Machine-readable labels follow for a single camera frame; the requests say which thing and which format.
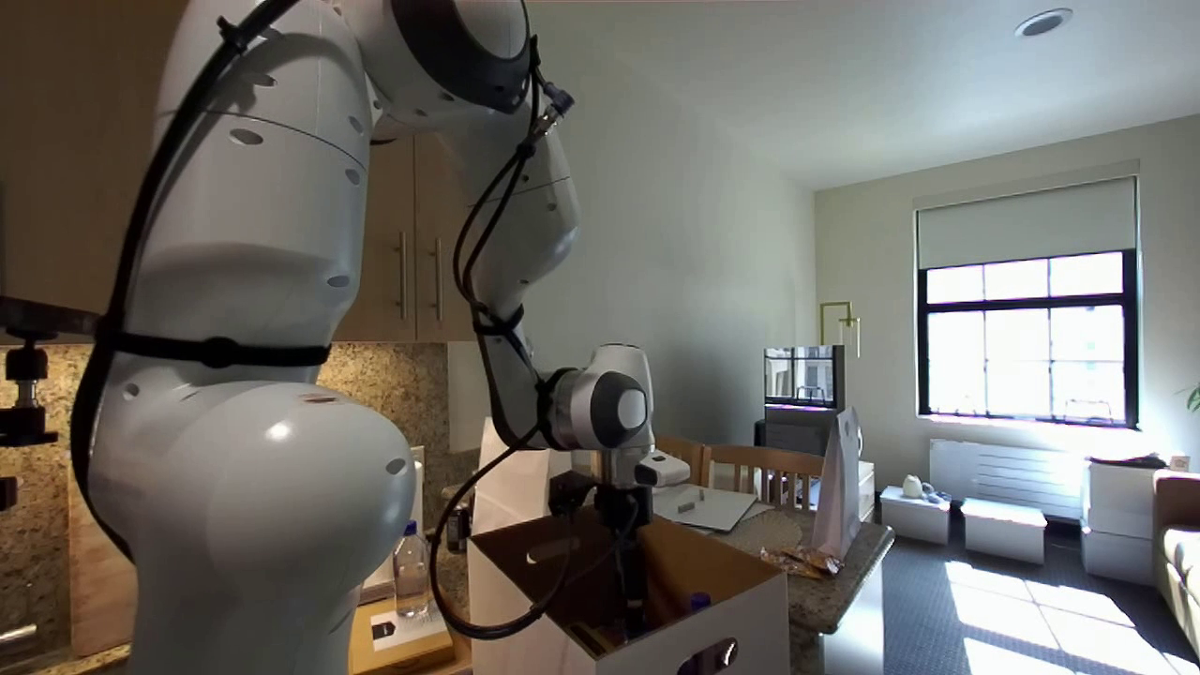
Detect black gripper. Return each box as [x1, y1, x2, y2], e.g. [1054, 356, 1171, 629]
[595, 484, 658, 638]

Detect open cardboard box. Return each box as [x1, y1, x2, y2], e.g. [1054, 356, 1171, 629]
[465, 501, 795, 675]

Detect white storage box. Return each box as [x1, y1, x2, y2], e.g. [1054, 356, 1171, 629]
[955, 494, 1050, 566]
[876, 478, 955, 547]

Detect grey notebook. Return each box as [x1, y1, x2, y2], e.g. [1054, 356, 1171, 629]
[648, 484, 760, 536]

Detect wooden slatted chair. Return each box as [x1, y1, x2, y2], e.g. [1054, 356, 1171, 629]
[696, 443, 833, 517]
[653, 431, 708, 487]

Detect black tank stand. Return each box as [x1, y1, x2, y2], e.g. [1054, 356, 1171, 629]
[750, 408, 845, 462]

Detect white printed shopping bag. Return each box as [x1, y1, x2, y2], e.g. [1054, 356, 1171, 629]
[805, 408, 869, 563]

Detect white radiator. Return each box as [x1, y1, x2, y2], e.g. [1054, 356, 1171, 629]
[928, 433, 1095, 519]

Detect black framed window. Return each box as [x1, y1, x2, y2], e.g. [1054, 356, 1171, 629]
[915, 243, 1145, 431]

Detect white drawer unit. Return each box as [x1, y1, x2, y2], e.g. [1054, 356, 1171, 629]
[1081, 452, 1174, 589]

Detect white roller blind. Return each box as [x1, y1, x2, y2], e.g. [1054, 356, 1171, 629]
[913, 173, 1145, 273]

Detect brown sofa white cushions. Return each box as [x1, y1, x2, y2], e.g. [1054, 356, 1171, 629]
[1151, 469, 1200, 621]

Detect round ceiling light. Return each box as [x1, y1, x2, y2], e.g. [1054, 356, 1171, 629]
[1014, 3, 1075, 39]

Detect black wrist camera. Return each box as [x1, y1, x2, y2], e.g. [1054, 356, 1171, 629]
[549, 444, 694, 511]

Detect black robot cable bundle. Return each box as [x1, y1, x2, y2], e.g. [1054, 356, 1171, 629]
[68, 0, 653, 648]

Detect yellow metal lamp frame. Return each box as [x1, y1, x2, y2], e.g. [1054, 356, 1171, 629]
[816, 294, 869, 364]

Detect wall cabinet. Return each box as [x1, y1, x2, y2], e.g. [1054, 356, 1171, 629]
[0, 0, 501, 347]

